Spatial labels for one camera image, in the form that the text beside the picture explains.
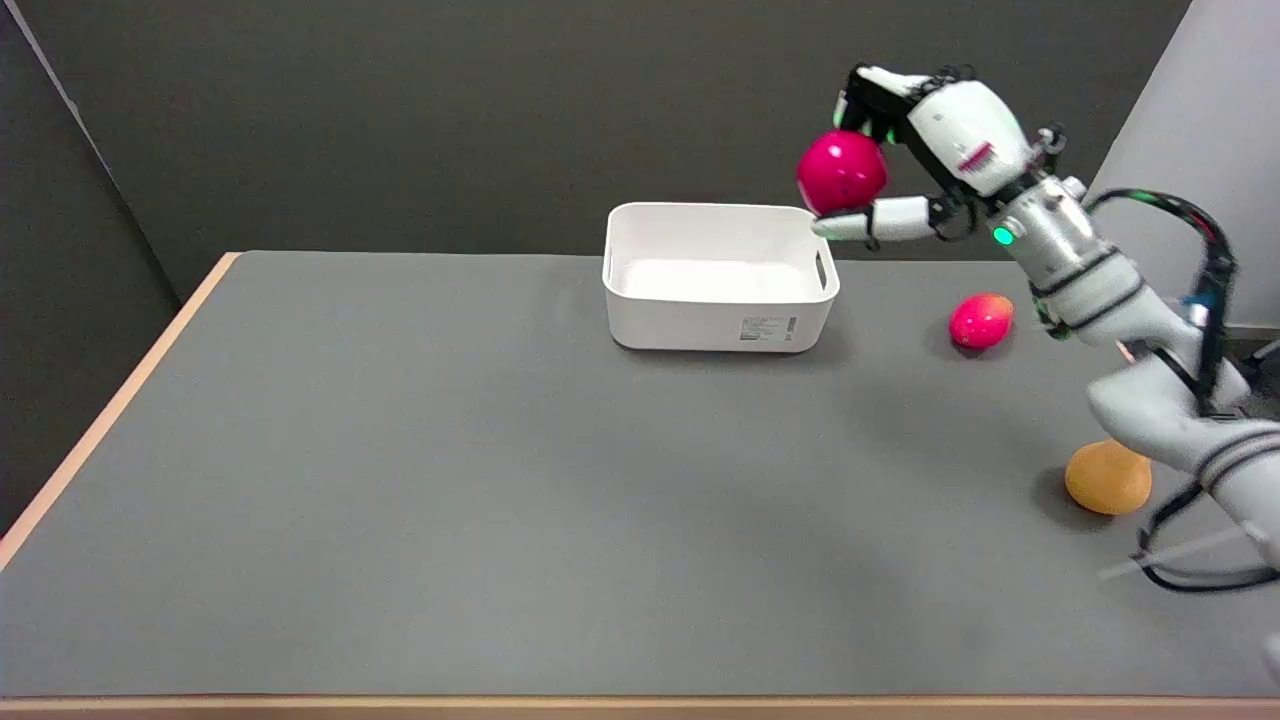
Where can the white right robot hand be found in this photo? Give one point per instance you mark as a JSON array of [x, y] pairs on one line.
[[960, 130]]

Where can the red pomegranate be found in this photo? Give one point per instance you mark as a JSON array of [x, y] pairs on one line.
[[841, 172]]

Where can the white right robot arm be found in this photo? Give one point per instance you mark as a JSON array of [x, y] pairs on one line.
[[1130, 330]]

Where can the white plastic box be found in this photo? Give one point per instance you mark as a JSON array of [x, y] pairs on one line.
[[719, 277]]

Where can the red yellow mango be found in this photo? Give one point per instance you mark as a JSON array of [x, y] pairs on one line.
[[981, 319]]

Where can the orange pear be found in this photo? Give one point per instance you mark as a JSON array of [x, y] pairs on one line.
[[1104, 479]]

